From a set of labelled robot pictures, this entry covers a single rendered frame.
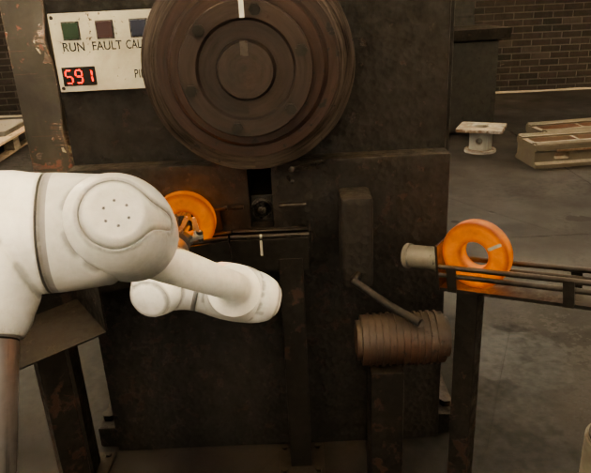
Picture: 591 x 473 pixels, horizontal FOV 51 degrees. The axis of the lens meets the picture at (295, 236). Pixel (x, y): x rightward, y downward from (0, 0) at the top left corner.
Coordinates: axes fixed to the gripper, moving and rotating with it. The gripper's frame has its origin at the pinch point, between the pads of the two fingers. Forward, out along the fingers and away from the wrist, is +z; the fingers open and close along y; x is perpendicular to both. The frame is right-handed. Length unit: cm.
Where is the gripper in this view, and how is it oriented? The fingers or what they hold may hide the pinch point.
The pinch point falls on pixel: (183, 216)
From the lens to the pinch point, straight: 155.5
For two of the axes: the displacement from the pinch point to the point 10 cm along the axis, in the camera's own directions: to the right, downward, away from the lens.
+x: -0.5, -9.1, -4.1
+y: 10.0, -0.5, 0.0
